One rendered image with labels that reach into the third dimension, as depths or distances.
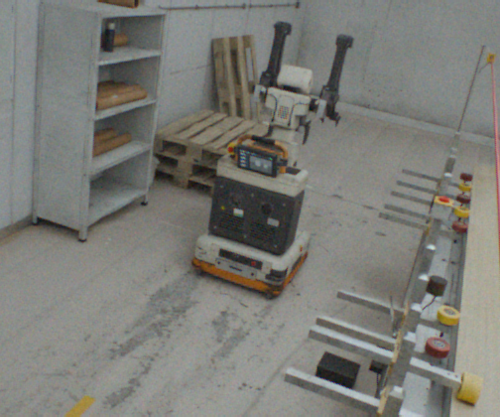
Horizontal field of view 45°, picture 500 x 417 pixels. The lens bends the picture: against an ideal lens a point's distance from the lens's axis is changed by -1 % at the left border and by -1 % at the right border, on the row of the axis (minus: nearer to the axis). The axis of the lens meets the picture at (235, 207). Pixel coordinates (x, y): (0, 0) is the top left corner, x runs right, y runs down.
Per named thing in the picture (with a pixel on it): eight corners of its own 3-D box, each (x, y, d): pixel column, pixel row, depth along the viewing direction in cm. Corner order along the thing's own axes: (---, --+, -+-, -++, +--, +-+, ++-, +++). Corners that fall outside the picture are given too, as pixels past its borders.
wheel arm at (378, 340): (314, 327, 216) (316, 316, 214) (316, 322, 219) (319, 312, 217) (437, 368, 203) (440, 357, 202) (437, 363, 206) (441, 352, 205)
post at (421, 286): (382, 391, 218) (419, 275, 200) (384, 385, 221) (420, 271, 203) (392, 394, 217) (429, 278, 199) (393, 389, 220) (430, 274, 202)
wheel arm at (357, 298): (335, 299, 238) (337, 290, 236) (337, 295, 241) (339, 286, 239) (447, 336, 225) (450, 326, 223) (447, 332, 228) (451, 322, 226)
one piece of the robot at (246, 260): (269, 275, 381) (271, 263, 378) (209, 255, 394) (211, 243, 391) (270, 273, 384) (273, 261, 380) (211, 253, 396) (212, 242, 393)
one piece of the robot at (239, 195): (279, 274, 388) (305, 150, 356) (202, 248, 404) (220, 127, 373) (295, 255, 417) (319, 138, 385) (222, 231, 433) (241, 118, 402)
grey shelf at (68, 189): (31, 224, 435) (39, 0, 376) (101, 190, 514) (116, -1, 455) (82, 242, 422) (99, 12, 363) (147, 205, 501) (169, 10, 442)
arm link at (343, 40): (335, 31, 389) (350, 34, 386) (339, 34, 402) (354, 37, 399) (318, 99, 400) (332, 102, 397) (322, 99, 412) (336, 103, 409)
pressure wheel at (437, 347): (417, 372, 204) (426, 344, 200) (419, 359, 211) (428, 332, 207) (439, 380, 202) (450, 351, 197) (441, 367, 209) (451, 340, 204)
